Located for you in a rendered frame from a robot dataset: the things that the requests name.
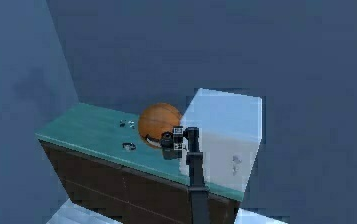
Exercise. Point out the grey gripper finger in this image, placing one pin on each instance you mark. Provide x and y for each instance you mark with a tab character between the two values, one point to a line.
153	145
151	139

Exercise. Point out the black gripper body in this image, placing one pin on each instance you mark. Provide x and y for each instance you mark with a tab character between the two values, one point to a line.
167	140

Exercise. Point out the orange basketball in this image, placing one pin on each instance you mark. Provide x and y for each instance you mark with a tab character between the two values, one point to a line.
156	120

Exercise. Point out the brown chest with teal top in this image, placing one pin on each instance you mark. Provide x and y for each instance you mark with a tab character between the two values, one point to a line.
96	173

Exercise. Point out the white box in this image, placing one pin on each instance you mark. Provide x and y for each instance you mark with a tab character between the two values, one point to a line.
226	133

